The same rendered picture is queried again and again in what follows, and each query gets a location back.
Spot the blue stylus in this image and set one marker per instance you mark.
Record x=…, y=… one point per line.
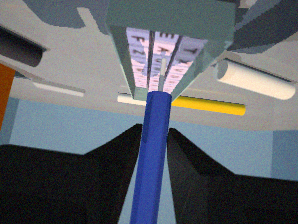
x=147, y=190

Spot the cream cylinder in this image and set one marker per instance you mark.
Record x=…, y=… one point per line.
x=126, y=98
x=238, y=75

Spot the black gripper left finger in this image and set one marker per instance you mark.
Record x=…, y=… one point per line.
x=98, y=179

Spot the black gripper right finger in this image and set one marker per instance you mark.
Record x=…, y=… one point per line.
x=206, y=192

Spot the keyboard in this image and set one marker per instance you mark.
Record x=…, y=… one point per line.
x=187, y=34

